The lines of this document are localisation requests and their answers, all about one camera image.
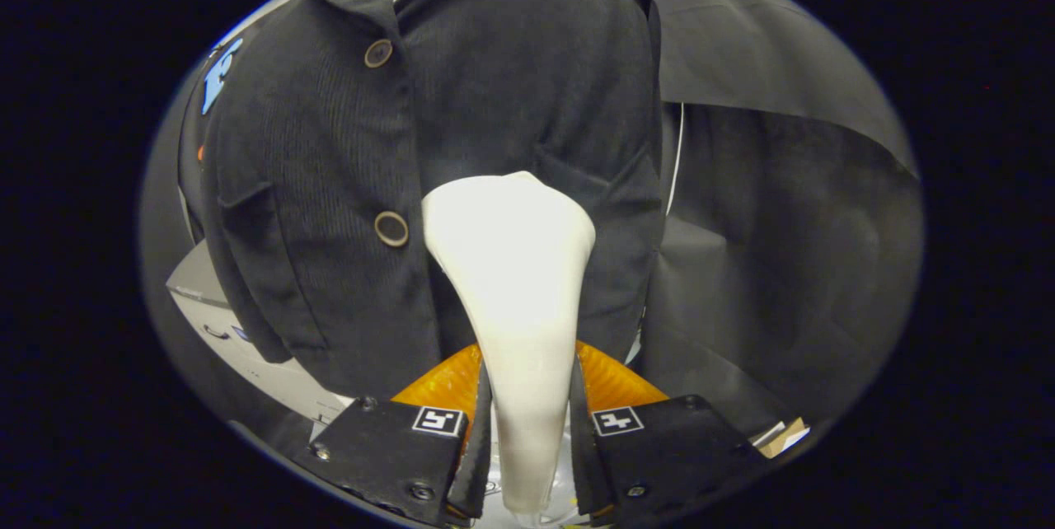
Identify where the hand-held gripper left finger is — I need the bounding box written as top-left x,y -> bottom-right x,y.
307,344 -> 495,527

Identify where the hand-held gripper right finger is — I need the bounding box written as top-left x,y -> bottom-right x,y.
569,340 -> 771,527

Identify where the black button jacket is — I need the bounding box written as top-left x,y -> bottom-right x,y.
200,0 -> 668,400

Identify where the black backdrop cloth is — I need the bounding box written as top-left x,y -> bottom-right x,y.
138,0 -> 926,466

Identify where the grey drawer cabinet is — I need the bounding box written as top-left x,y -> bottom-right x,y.
165,239 -> 357,433

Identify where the thin white cable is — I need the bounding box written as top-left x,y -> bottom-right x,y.
663,101 -> 686,218

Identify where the cardboard box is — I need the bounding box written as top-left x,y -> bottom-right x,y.
749,416 -> 812,461

